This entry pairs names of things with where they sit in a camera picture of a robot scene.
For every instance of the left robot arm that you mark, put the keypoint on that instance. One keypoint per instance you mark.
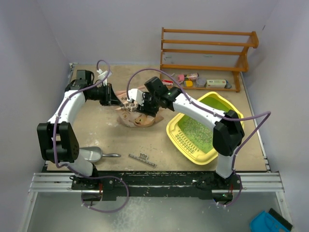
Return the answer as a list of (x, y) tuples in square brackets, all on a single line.
[(57, 140)]

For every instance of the green litter pellets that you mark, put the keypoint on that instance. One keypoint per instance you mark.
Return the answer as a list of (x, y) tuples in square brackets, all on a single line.
[(201, 136)]

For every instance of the pink patterned bottle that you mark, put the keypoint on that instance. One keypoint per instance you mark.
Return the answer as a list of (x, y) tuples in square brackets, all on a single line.
[(190, 76)]

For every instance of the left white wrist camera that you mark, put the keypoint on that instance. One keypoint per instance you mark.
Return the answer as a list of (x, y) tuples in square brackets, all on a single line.
[(103, 76)]

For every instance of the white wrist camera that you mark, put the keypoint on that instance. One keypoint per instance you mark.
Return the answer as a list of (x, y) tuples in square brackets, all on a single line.
[(103, 76), (135, 95)]

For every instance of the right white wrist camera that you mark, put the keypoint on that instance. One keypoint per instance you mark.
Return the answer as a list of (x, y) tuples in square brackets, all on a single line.
[(135, 95)]

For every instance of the yellow green litter box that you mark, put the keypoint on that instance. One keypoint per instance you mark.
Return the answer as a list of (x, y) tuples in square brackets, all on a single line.
[(183, 144)]

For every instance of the silver metal scoop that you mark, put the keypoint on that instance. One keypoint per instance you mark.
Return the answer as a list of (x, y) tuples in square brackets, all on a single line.
[(94, 154)]

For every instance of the orange wooden shelf rack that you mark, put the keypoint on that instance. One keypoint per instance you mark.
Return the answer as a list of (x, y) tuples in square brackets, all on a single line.
[(240, 66)]

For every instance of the red white staples box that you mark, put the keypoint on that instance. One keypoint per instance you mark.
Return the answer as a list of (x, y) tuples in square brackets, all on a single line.
[(167, 82)]

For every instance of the white bag sealing clip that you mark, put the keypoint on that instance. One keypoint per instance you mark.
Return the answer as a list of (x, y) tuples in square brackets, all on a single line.
[(143, 158)]

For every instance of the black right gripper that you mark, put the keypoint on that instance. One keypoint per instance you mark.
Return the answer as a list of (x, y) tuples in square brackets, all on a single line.
[(145, 109)]

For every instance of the pink cat litter bag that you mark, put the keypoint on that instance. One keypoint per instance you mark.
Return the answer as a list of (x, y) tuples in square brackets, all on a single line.
[(129, 117)]

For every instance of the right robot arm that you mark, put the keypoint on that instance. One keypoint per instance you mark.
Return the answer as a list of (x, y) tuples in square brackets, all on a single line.
[(227, 131)]

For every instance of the blue dustpan with brush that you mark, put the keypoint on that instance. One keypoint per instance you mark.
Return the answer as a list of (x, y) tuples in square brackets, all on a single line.
[(270, 221)]

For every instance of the pale green box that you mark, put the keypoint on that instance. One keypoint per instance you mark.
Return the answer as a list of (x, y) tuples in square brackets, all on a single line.
[(216, 83)]

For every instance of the yellow grey eraser block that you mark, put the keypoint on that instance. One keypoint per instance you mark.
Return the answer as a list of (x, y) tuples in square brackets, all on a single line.
[(188, 83)]

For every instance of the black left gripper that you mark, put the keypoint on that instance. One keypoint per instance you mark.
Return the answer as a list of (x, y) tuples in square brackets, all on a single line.
[(110, 98)]

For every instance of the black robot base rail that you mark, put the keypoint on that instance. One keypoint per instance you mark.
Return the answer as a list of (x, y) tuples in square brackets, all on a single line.
[(205, 185)]

